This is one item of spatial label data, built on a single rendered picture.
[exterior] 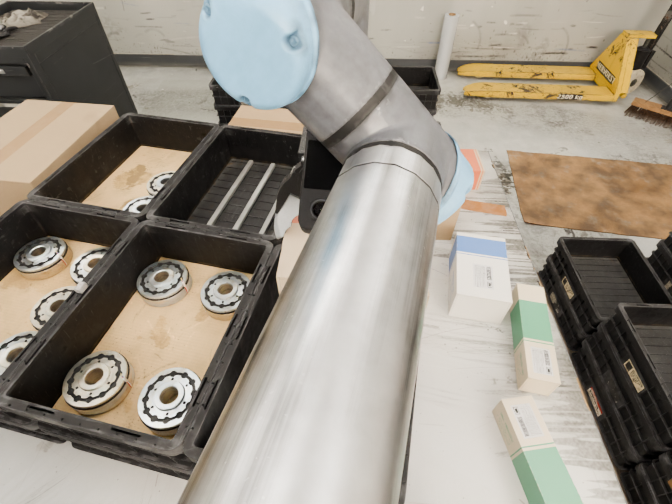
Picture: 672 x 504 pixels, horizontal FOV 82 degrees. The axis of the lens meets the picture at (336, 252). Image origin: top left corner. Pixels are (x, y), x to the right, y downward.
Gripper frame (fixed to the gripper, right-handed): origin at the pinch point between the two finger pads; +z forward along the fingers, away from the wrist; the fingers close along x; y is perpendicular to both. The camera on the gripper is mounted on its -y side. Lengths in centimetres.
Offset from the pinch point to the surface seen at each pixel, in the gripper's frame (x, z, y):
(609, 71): -208, 90, 288
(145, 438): 23.8, 16.9, -21.5
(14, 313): 64, 27, 3
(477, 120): -98, 108, 238
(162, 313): 34.1, 26.7, 4.6
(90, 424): 32.2, 16.9, -20.1
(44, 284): 62, 27, 11
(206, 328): 24.3, 26.7, 1.6
